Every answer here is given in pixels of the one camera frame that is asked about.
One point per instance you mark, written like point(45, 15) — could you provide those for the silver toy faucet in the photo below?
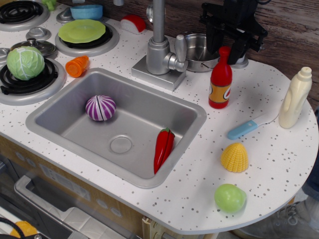
point(160, 66)

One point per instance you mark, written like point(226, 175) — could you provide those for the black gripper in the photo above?
point(233, 18)

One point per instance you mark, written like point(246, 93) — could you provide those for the grey stove knob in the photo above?
point(38, 33)

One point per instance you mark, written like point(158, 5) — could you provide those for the green toy apple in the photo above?
point(229, 198)

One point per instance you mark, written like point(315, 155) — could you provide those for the light green toy plate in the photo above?
point(82, 31)

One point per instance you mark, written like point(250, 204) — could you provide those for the green toy cabbage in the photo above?
point(25, 62)

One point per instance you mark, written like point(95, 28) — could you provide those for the purple toy onion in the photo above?
point(100, 108)

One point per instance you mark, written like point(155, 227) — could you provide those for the orange toy carrot piece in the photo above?
point(77, 66)

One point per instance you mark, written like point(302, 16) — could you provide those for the small steel pot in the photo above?
point(198, 57)

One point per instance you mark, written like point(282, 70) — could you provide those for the steel pot lid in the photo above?
point(46, 48)

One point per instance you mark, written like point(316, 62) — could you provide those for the red toy chili pepper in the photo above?
point(163, 148)

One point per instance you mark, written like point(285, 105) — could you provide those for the back right stove burner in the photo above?
point(95, 50)

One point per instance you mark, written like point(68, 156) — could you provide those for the stove burner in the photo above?
point(95, 50)
point(17, 92)
point(22, 15)

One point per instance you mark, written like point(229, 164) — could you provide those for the yellow toy corn piece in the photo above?
point(234, 158)

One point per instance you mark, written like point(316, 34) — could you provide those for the blue handled toy knife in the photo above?
point(252, 125)

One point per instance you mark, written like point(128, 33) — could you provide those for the red white toy cheese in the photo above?
point(133, 24)

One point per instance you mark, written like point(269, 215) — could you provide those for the green toy vegetable top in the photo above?
point(50, 4)

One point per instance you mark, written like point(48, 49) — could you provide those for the cream plastic toy bottle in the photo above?
point(295, 98)

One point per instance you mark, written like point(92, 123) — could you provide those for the front left stove burner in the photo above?
point(17, 92)

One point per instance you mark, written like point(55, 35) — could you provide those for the silver toy sink basin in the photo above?
point(125, 144)

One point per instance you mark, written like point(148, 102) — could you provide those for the red toy ketchup bottle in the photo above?
point(220, 80)

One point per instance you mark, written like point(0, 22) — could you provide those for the back left stove burner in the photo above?
point(22, 15)

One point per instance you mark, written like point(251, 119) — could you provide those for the blue toy bowl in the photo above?
point(93, 11)

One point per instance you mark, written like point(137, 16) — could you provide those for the grey oven door handle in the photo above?
point(54, 207)

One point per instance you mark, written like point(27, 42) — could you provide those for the yellow toy in oven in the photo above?
point(25, 227)

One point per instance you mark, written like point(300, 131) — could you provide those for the grey sneaker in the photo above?
point(290, 222)

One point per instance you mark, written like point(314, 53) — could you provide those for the grey support pole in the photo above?
point(241, 63)

